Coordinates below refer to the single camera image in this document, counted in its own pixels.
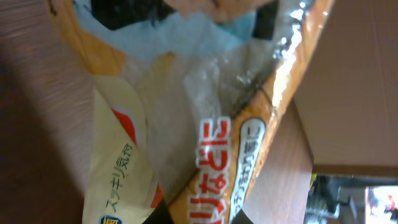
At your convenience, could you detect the cream snack bag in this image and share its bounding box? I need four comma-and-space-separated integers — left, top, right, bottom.
46, 0, 333, 223

